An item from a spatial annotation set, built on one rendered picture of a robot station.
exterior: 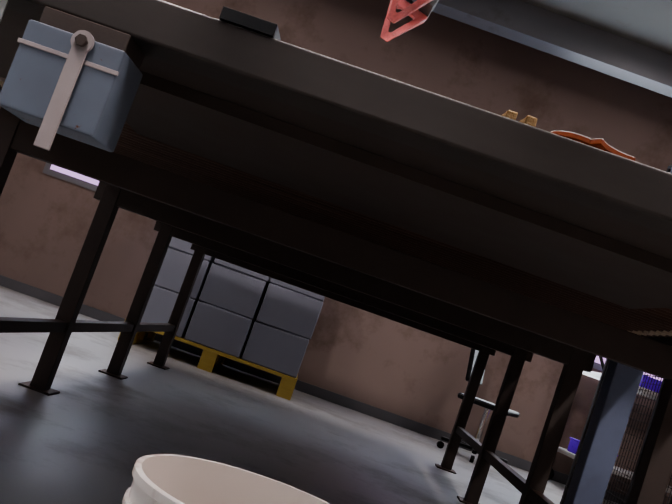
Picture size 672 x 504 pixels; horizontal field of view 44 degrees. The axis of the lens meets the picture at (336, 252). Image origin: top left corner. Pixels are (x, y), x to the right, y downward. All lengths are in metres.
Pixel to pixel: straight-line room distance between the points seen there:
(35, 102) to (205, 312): 4.84
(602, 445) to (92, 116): 2.43
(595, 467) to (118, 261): 4.77
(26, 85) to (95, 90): 0.09
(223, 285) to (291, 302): 0.49
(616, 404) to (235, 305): 3.35
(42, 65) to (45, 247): 6.08
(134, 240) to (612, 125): 4.11
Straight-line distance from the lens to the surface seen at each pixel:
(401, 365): 6.95
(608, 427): 3.19
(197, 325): 5.94
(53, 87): 1.15
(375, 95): 1.11
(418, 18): 1.41
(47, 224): 7.23
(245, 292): 5.92
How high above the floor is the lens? 0.59
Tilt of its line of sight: 5 degrees up
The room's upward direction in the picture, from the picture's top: 19 degrees clockwise
